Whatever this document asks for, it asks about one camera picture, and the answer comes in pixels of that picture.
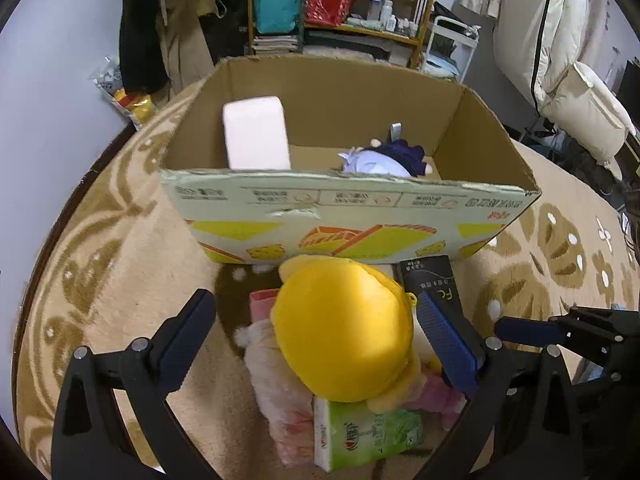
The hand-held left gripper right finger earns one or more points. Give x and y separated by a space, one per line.
447 345

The stack of books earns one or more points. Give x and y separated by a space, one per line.
275 44

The green tissue pack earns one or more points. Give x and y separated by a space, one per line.
370 435

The black monitor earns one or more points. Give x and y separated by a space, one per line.
631 85

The black hanging garment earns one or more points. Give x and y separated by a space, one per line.
140 45

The white tissue pack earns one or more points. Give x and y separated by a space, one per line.
255 132

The beige hanging garment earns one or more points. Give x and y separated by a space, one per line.
182 45

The pink soft item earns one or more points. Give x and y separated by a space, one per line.
262 305

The printed cardboard box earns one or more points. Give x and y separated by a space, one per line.
350 225

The wooden shelf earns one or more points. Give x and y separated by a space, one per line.
427 5

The yellow plush toy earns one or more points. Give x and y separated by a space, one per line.
340 330

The dark folded clothes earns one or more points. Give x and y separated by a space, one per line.
350 41

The white trolley cart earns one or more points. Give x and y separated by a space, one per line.
450 47

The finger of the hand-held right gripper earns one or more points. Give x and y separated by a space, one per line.
530 331

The white bottle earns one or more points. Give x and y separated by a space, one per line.
375 6
387 15

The white down jacket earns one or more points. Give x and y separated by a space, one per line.
575 60

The beige patterned rug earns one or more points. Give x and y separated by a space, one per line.
125 260

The white and pink plush toy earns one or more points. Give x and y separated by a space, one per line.
272 380

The black flat pack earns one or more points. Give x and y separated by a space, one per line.
440 285

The blue and white plush doll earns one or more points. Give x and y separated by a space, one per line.
380 160

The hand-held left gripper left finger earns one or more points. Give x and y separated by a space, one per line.
182 345

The plastic snack bag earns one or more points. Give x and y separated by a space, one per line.
127 97

